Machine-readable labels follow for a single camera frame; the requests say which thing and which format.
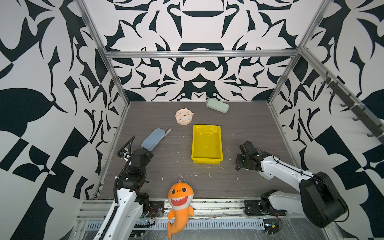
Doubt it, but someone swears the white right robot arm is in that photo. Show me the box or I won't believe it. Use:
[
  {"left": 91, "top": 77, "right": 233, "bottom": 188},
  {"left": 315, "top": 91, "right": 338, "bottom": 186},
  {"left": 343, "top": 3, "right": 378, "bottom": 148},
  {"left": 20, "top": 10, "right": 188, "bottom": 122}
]
[{"left": 236, "top": 141, "right": 350, "bottom": 228}]

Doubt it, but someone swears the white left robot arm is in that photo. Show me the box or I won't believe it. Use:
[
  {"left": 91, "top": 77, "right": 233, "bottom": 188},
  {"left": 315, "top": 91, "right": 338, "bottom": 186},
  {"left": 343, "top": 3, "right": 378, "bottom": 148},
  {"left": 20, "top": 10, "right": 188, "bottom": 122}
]
[{"left": 94, "top": 137, "right": 154, "bottom": 240}]

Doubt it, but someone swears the yellow plastic bin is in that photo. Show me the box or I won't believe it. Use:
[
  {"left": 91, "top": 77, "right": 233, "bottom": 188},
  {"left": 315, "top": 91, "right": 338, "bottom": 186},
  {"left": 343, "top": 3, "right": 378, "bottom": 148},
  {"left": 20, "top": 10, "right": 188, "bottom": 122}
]
[{"left": 191, "top": 125, "right": 223, "bottom": 165}]

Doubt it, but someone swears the blue zipper case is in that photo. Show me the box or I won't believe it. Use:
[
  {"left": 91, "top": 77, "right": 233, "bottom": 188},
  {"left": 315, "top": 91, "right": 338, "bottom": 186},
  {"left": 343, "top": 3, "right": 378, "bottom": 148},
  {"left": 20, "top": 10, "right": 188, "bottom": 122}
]
[{"left": 141, "top": 128, "right": 172, "bottom": 152}]

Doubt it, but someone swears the orange shark plush toy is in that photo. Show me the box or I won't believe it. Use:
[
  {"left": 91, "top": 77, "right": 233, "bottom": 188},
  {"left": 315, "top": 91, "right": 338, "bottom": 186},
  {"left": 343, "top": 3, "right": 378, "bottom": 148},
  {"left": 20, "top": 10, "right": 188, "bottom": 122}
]
[{"left": 167, "top": 182, "right": 195, "bottom": 240}]

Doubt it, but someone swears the mint green zipper case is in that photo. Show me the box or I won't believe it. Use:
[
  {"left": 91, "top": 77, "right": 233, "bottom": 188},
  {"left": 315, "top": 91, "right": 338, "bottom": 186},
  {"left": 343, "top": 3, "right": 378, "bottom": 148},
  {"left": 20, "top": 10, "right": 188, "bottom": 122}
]
[{"left": 206, "top": 98, "right": 230, "bottom": 113}]

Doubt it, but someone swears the pink round alarm clock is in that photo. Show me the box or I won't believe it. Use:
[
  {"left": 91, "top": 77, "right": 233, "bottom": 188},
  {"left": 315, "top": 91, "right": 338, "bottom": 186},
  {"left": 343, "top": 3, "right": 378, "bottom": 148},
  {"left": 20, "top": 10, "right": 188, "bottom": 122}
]
[{"left": 175, "top": 108, "right": 194, "bottom": 126}]

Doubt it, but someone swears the aluminium front rail base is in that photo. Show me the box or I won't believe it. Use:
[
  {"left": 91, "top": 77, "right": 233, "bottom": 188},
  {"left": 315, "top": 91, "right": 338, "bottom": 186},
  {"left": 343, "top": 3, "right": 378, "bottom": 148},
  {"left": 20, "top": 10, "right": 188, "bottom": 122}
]
[{"left": 70, "top": 199, "right": 296, "bottom": 240}]

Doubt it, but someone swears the black wall hook rack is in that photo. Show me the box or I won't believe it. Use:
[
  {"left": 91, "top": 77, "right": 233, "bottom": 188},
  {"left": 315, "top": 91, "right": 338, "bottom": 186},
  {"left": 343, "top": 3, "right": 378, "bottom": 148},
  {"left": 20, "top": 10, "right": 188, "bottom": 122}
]
[{"left": 322, "top": 71, "right": 384, "bottom": 145}]

